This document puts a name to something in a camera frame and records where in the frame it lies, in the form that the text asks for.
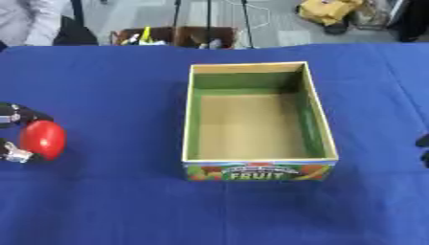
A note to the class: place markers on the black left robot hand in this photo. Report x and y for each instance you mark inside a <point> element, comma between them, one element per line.
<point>17,115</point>

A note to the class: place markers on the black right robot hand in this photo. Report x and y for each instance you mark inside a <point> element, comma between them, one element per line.
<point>424,150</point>

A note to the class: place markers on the red toy fruit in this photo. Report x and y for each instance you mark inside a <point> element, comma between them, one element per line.
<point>43,139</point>

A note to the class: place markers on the cardboard box with green inside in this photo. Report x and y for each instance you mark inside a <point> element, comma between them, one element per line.
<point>251,127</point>

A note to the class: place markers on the brown box with items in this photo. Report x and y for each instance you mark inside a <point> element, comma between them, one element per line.
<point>173,37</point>

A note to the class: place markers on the person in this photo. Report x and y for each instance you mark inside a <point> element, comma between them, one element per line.
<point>28,19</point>

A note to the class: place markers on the yellow bag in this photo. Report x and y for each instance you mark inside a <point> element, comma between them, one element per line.
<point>328,10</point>

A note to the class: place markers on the black tripod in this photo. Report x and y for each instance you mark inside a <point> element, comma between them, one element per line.
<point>209,19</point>

